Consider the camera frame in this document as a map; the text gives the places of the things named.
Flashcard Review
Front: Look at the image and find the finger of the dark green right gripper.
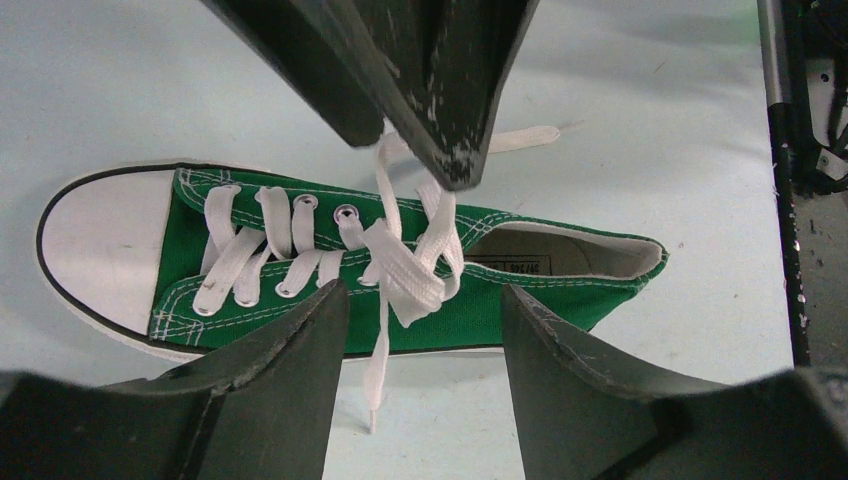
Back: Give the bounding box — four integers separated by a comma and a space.
292, 1, 538, 192
204, 0, 384, 147

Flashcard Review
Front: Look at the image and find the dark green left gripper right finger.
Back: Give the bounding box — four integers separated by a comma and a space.
501, 285, 847, 479

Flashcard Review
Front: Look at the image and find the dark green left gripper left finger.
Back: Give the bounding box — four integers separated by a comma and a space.
1, 280, 350, 479

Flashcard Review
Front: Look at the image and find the green canvas sneaker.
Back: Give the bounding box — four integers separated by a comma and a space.
35, 162, 668, 362

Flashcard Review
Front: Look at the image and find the white shoelace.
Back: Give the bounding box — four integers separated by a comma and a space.
192, 122, 563, 435

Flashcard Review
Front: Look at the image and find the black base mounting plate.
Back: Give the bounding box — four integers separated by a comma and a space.
757, 1, 847, 366

